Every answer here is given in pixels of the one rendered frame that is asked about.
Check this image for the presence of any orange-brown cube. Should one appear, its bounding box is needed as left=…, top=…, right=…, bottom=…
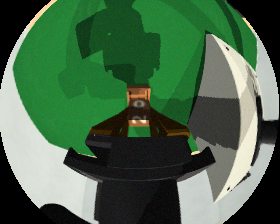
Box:
left=127, top=99, right=151, bottom=126

